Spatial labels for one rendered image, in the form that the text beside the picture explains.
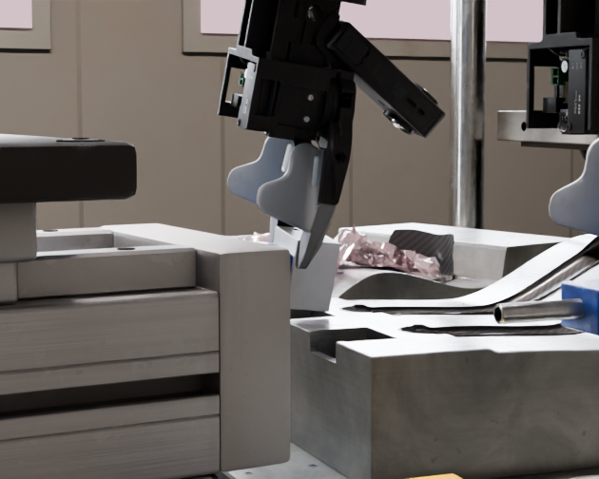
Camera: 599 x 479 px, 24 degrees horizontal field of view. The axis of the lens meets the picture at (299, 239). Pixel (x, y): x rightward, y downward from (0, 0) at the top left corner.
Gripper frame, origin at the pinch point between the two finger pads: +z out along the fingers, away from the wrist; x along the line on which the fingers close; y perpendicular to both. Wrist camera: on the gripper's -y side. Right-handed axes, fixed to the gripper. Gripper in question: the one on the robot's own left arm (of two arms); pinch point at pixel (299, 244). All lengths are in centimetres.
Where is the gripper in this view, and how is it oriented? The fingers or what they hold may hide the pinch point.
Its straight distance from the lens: 106.6
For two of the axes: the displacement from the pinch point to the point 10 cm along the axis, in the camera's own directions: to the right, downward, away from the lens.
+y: -9.2, -1.0, -3.8
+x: 3.5, 2.3, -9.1
